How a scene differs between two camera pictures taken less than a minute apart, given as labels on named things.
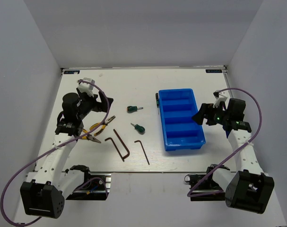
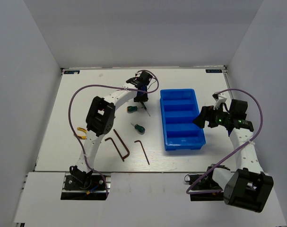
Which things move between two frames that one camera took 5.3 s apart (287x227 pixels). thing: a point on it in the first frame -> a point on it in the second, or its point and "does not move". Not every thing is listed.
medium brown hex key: x=109 y=138 does not move
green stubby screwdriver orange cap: x=130 y=109 does not move
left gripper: x=99 y=106 -> x=144 y=98
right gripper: x=207 y=109 does not move
